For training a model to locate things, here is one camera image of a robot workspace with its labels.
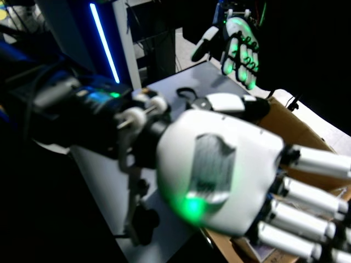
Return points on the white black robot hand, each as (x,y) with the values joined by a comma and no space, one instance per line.
(240,30)
(219,164)

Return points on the brown cardboard box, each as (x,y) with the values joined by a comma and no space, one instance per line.
(301,128)

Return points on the black metal rack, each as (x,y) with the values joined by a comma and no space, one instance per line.
(153,41)

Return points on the blue light strip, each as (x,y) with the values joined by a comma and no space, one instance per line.
(104,43)

